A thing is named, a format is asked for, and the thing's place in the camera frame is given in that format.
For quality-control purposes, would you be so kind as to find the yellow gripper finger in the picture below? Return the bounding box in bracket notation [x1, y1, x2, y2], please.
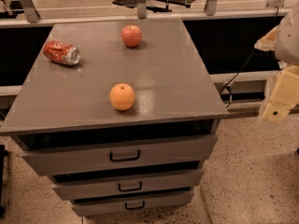
[261, 65, 299, 123]
[254, 27, 278, 51]

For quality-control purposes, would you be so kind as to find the crushed red soda can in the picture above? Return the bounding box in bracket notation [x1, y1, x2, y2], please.
[43, 40, 81, 66]

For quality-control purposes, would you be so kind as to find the orange fruit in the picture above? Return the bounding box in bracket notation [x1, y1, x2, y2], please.
[109, 83, 135, 111]

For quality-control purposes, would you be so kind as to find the middle grey drawer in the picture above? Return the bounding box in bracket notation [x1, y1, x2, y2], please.
[52, 169, 203, 201]

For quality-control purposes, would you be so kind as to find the black cable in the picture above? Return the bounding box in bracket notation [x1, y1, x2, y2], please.
[219, 5, 280, 109]

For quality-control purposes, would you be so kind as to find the bottom grey drawer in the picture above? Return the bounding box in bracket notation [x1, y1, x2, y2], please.
[72, 189, 193, 217]

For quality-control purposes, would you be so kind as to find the grey drawer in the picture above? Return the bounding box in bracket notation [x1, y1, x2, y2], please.
[22, 133, 217, 175]
[52, 169, 203, 201]
[72, 189, 193, 217]

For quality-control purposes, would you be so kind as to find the top grey drawer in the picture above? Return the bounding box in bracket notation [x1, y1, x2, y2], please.
[22, 133, 217, 175]

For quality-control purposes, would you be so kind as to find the grey window rail frame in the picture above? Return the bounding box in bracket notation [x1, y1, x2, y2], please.
[0, 0, 299, 27]

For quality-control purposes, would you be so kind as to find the grey drawer cabinet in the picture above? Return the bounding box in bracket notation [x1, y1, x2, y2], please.
[1, 21, 226, 217]

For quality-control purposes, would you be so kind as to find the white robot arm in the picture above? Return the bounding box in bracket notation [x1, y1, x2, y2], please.
[254, 3, 299, 123]

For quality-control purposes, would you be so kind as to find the red apple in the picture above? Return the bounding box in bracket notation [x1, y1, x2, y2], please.
[121, 25, 142, 48]

